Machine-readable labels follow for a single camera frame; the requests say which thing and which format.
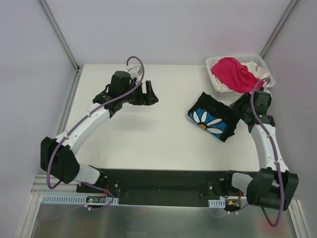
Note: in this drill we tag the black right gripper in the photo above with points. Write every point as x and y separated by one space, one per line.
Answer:
239 106

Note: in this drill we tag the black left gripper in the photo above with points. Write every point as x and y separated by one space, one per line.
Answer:
143 95

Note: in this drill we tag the black daisy print t-shirt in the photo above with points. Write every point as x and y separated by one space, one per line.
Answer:
214 117

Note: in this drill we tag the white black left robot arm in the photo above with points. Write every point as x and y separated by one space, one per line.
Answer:
58 155

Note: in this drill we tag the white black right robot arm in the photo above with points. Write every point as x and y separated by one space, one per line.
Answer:
273 186

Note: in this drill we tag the white cream t-shirt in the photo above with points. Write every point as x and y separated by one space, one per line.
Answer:
258 71

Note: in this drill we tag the pink t-shirt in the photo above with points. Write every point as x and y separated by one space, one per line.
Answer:
234 75

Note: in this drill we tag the white plastic basket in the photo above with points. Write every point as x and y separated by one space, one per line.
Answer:
220 90

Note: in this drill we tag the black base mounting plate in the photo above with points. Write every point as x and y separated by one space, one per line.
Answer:
168 188

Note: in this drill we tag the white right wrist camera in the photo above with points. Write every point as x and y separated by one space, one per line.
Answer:
266 82

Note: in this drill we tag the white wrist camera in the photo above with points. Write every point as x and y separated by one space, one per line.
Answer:
135 71
266 82

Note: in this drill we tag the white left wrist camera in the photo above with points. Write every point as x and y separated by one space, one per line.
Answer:
135 71

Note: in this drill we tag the left table edge rail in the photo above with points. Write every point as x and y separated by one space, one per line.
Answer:
68 103

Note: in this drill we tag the right aluminium frame post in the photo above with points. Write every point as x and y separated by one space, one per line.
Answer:
279 26

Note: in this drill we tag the aluminium frame post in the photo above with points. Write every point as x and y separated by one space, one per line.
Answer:
58 33
279 26

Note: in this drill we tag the white right cable duct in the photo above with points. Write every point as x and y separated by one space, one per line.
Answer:
220 203

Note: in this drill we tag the white cable duct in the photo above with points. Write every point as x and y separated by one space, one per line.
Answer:
220 203
79 200

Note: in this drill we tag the left aluminium frame post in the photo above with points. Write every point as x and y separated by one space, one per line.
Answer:
58 33

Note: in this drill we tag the front aluminium rail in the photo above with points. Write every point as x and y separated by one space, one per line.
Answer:
40 186

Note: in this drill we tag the white left cable duct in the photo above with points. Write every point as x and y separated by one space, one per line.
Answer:
79 200

